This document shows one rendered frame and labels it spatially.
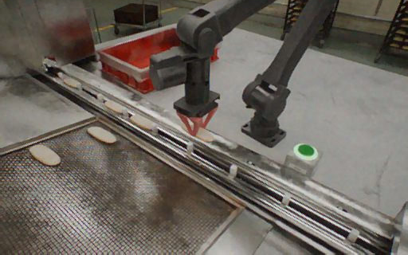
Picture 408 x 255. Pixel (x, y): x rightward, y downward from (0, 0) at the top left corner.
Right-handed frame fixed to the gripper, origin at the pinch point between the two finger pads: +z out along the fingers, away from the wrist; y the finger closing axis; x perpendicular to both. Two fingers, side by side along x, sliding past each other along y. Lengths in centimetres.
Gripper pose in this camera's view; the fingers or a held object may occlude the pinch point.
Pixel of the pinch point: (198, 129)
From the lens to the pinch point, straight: 66.5
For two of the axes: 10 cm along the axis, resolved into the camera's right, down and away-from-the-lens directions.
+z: 0.0, 8.1, 5.9
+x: 7.9, 3.6, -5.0
